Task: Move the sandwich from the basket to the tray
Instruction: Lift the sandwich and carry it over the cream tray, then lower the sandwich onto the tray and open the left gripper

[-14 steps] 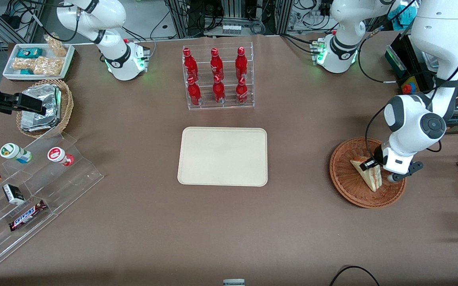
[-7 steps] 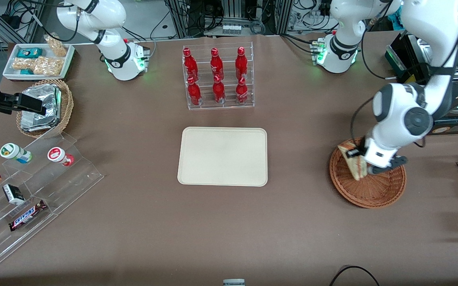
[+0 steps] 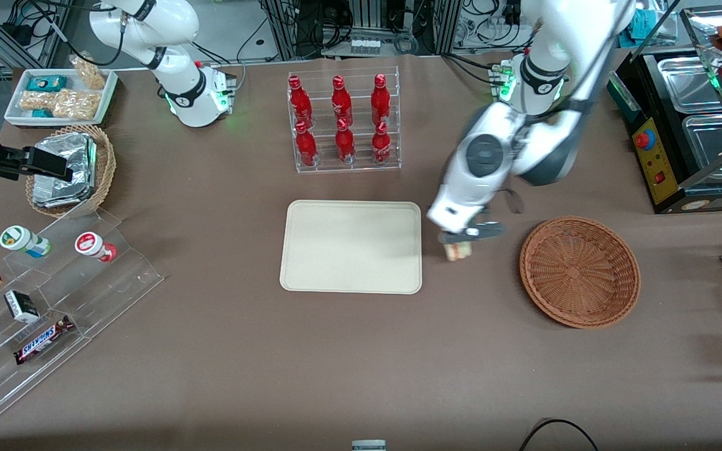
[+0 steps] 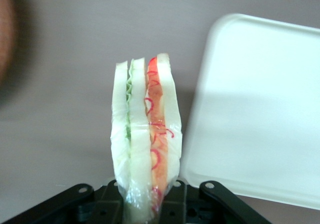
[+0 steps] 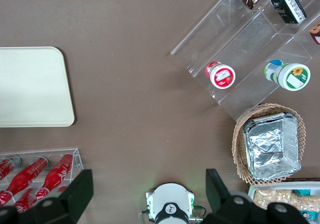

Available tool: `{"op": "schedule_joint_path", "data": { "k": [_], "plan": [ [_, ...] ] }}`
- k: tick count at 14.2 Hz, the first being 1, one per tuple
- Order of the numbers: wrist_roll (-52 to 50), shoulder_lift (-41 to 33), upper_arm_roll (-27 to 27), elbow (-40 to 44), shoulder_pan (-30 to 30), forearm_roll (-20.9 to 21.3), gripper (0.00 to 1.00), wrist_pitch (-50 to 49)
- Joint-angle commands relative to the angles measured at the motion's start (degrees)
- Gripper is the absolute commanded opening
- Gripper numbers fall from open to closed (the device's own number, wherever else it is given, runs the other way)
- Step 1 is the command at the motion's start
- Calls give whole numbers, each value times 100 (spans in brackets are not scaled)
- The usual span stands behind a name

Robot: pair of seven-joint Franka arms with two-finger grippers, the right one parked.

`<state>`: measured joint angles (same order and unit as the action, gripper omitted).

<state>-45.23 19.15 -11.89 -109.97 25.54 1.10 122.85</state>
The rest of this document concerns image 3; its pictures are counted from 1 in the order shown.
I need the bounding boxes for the red lid yoghurt cup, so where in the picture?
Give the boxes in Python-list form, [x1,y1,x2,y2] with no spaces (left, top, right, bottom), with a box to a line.
[74,231,118,264]

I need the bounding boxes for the white rectangular snack tray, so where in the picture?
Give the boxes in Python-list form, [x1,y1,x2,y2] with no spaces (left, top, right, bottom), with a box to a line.
[4,68,119,128]

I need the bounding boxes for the silver foil wrapped packages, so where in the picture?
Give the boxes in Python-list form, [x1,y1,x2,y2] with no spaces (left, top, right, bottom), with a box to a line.
[31,132,98,209]

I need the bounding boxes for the green lid yoghurt cup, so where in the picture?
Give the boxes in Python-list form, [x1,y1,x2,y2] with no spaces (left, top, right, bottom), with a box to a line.
[0,225,52,259]

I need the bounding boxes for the clear acrylic step shelf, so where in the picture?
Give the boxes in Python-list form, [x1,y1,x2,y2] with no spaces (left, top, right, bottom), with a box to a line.
[0,207,165,427]

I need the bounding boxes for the light wicker basket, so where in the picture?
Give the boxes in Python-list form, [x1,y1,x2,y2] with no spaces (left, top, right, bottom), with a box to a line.
[25,124,117,219]

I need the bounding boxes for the red cola bottle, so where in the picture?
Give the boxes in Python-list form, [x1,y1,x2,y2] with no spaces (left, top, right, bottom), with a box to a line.
[295,121,318,168]
[335,118,357,165]
[371,121,392,165]
[370,73,392,125]
[288,75,313,127]
[331,75,353,125]

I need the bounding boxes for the beige rectangular tray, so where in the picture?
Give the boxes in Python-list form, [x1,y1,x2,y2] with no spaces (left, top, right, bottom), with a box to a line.
[279,199,423,295]

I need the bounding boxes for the black food warmer cabinet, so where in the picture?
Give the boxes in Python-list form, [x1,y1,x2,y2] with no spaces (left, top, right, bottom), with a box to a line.
[606,6,722,215]

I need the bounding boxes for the brown round wicker basket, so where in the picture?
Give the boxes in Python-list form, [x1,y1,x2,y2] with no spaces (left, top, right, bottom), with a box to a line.
[519,216,642,330]

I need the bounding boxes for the black cable loop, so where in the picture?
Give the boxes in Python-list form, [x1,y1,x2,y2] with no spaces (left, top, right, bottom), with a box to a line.
[518,418,600,451]

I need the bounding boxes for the clear acrylic bottle rack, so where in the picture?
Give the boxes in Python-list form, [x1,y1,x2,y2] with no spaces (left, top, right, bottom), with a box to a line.
[286,65,402,175]

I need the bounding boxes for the clear bag of peanuts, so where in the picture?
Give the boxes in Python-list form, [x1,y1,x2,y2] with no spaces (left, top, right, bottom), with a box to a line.
[19,90,56,113]
[52,89,100,121]
[69,54,107,91]

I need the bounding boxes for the teal cloth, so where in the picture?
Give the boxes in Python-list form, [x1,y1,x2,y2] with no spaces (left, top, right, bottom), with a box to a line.
[627,8,679,43]

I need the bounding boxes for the brown Snickers bar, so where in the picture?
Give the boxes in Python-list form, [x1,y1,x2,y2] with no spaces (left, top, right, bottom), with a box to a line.
[13,314,76,366]

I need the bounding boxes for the small black white box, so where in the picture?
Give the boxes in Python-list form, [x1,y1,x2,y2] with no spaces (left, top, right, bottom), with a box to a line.
[3,289,41,324]

